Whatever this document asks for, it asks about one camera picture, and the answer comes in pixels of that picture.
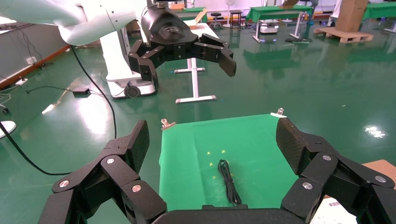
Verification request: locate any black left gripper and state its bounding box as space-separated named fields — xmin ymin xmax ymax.
xmin=127 ymin=6 xmax=237 ymax=91

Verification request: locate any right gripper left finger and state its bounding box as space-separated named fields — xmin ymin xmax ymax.
xmin=38 ymin=119 xmax=168 ymax=224

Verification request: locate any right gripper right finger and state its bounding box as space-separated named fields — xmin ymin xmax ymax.
xmin=275 ymin=117 xmax=396 ymax=224

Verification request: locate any black data cable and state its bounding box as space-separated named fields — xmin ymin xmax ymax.
xmin=217 ymin=159 xmax=242 ymax=207

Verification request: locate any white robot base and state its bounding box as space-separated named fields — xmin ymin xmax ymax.
xmin=99 ymin=28 xmax=157 ymax=99

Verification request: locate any white table stand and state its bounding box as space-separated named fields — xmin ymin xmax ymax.
xmin=173 ymin=23 xmax=220 ymax=104

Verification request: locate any open small cardboard carton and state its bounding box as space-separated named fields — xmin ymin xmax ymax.
xmin=189 ymin=8 xmax=208 ymax=30

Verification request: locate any table with green cloth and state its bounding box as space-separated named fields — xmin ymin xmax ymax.
xmin=173 ymin=7 xmax=208 ymax=24
xmin=362 ymin=2 xmax=396 ymax=33
xmin=246 ymin=5 xmax=313 ymax=43

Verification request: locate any black round stool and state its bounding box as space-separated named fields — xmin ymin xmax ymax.
xmin=210 ymin=12 xmax=223 ymax=30

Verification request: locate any metal binder clip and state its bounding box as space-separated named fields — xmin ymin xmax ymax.
xmin=270 ymin=107 xmax=288 ymax=119
xmin=160 ymin=118 xmax=177 ymax=131

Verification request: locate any green table cloth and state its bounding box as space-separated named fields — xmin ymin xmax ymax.
xmin=158 ymin=113 xmax=299 ymax=212

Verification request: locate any black square stool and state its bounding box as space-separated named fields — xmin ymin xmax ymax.
xmin=229 ymin=10 xmax=242 ymax=30

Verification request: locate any white standing fan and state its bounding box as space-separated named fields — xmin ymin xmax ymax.
xmin=225 ymin=0 xmax=236 ymax=28

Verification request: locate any black power adapter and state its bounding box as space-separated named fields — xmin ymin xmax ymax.
xmin=71 ymin=86 xmax=91 ymax=97

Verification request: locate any white wheeled floor robot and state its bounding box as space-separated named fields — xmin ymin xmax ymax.
xmin=259 ymin=19 xmax=280 ymax=34

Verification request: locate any white round stand base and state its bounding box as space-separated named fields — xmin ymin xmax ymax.
xmin=0 ymin=120 xmax=17 ymax=139

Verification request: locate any wooden pallet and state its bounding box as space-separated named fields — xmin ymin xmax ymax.
xmin=314 ymin=27 xmax=374 ymax=43

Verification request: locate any tall cardboard carton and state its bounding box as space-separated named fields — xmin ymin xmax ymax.
xmin=335 ymin=0 xmax=369 ymax=33

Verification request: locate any black hanging robot cable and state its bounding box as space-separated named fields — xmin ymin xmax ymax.
xmin=0 ymin=45 xmax=118 ymax=176

